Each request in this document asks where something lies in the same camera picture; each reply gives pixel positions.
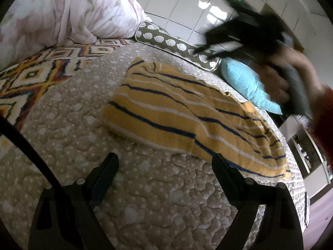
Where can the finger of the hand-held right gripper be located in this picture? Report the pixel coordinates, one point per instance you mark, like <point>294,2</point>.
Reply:
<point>221,47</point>

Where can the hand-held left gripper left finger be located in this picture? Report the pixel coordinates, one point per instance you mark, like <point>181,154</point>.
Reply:
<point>102,183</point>

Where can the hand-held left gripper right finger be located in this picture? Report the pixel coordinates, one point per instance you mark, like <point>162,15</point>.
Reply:
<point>221,178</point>

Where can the yellow striped knit garment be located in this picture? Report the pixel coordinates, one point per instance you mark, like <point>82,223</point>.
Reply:
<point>182,114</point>

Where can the person's right forearm red sleeve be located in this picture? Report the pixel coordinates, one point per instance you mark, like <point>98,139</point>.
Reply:
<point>325,119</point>

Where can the person's right hand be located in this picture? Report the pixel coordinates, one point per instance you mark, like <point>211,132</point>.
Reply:
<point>275,80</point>

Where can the beige quilted bedspread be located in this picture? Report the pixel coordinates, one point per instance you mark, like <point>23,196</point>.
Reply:
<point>135,187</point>

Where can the turquoise ribbed pillow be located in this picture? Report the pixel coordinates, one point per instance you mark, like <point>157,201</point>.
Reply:
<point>247,83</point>

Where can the white glossy wardrobe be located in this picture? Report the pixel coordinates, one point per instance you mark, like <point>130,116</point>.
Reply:
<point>203,5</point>

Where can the olive pillow with white print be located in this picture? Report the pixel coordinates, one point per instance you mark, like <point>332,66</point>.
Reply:
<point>171,43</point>

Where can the white shelf unit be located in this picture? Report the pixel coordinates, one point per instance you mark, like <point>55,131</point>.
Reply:
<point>304,145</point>

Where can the geometric patterned blanket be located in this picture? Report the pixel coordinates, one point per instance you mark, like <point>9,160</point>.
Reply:
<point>33,75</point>

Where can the pink floral duvet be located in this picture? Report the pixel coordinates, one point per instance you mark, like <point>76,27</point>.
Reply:
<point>59,15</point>

